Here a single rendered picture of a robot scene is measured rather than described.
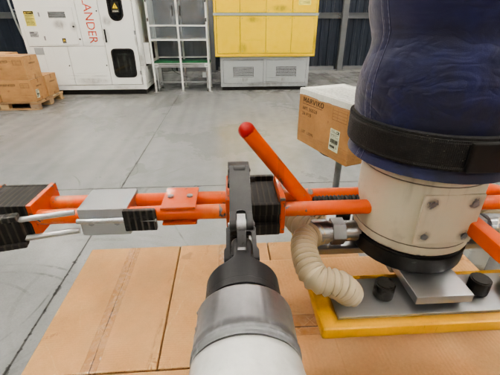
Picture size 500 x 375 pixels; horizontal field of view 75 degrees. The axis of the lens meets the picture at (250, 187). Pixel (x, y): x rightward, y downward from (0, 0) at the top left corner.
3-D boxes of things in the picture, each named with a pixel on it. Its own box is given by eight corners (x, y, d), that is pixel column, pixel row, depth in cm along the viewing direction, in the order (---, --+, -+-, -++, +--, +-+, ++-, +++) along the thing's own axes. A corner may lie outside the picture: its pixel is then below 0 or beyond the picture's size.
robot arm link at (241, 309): (193, 406, 28) (199, 344, 33) (299, 401, 28) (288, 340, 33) (183, 334, 23) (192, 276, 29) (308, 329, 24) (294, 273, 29)
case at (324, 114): (296, 138, 259) (300, 87, 240) (337, 132, 273) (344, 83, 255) (345, 167, 210) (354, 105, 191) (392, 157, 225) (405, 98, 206)
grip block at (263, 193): (276, 202, 55) (277, 171, 53) (285, 236, 47) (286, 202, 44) (227, 204, 55) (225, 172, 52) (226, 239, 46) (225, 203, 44)
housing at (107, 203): (143, 210, 53) (138, 186, 51) (132, 235, 47) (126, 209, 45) (99, 212, 53) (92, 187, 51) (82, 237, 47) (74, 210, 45)
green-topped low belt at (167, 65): (212, 86, 786) (210, 59, 757) (211, 91, 740) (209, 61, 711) (160, 87, 779) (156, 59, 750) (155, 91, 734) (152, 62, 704)
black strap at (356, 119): (456, 117, 57) (463, 94, 55) (584, 173, 36) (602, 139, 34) (329, 120, 56) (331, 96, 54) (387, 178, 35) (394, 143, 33)
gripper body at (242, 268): (201, 280, 29) (207, 222, 37) (207, 344, 33) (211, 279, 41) (285, 277, 29) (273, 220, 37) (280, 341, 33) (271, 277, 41)
